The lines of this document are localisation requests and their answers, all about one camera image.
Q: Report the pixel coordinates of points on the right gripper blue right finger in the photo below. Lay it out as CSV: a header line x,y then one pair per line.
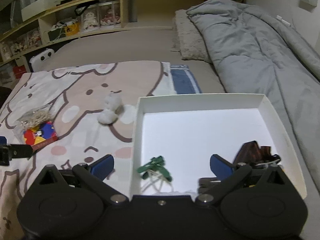
x,y
221,167

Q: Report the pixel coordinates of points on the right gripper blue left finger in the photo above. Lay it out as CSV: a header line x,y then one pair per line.
x,y
103,167

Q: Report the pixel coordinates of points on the dark brown hair claw clip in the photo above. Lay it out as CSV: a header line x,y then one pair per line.
x,y
208,182

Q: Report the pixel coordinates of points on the red yellow blue card pack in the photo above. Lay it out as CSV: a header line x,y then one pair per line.
x,y
40,136

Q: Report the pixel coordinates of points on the green clip with string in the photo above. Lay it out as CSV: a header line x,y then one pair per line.
x,y
156,166

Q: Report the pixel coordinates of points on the white shallow cardboard box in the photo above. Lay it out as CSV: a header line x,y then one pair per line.
x,y
186,130

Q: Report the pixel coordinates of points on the white fluffy scrunchie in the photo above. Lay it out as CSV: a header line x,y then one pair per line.
x,y
113,104

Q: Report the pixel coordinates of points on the dark brown wooden block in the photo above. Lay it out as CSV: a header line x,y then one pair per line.
x,y
252,153

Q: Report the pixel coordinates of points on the clear bag of rubber bands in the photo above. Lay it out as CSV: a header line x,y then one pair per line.
x,y
30,119

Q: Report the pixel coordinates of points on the cartoon bear print blanket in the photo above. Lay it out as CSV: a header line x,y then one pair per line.
x,y
76,96

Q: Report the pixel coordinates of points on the red box on low shelf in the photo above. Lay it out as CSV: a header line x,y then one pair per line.
x,y
19,71

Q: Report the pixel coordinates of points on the grey quilted duvet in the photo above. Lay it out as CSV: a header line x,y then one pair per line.
x,y
253,52

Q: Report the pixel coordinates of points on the beige fuzzy pillow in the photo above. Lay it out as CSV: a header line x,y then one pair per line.
x,y
187,39

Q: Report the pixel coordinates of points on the yellow bucket on shelf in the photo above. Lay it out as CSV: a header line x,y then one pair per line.
x,y
72,28

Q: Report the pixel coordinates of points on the white box on shelf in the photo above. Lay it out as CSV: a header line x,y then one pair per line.
x,y
38,7

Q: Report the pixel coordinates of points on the doll in clear case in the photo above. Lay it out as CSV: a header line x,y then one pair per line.
x,y
90,19

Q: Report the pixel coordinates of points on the red dress doll in case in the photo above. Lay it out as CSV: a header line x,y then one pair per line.
x,y
109,14

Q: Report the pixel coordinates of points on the wooden headboard shelf unit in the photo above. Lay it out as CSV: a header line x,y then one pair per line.
x,y
77,19

